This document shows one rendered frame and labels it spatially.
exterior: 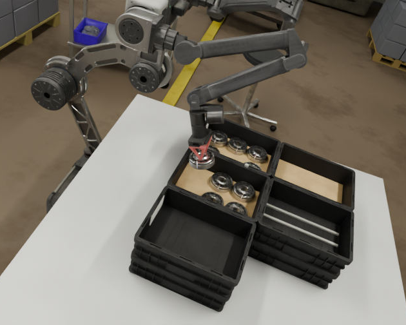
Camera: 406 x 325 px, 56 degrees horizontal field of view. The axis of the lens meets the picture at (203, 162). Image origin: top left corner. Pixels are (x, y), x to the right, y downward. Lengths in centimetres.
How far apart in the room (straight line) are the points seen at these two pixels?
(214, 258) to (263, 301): 28
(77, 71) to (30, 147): 114
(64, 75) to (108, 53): 27
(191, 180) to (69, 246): 58
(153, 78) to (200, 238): 72
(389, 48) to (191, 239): 520
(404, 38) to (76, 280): 558
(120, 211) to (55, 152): 136
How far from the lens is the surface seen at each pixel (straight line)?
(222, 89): 137
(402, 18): 618
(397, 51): 635
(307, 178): 202
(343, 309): 180
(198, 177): 177
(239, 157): 195
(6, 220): 262
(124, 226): 168
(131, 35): 141
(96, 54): 194
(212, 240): 156
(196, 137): 145
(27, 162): 294
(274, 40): 134
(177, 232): 154
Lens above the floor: 205
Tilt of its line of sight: 41 degrees down
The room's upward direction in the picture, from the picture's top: 18 degrees clockwise
